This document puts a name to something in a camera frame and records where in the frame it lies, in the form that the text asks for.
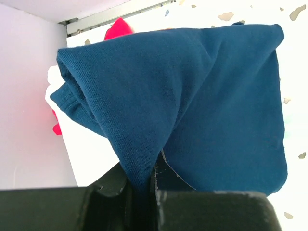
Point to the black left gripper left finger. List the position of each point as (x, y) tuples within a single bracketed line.
[(102, 206)]

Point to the red folded t-shirt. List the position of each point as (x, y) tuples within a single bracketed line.
[(119, 28)]

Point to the blue Mickey t-shirt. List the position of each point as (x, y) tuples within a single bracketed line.
[(209, 99)]

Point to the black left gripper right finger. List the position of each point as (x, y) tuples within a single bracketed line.
[(177, 206)]

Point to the cream folded t-shirt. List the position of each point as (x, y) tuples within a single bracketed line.
[(90, 154)]

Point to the aluminium frame rail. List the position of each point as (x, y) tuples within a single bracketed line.
[(76, 26)]

